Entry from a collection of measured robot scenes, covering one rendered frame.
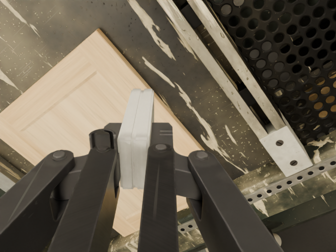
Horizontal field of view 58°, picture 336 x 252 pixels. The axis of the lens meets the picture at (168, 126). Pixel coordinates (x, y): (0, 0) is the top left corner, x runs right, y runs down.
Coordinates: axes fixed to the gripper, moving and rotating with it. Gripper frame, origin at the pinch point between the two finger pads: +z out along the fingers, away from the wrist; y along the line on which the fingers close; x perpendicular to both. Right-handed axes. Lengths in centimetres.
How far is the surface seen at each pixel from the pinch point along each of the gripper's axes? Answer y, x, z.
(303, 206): 62, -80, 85
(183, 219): 7, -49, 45
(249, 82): 17.0, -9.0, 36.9
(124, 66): -6.5, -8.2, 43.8
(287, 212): 56, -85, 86
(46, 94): -24, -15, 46
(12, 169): -38, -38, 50
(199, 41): 7.4, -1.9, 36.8
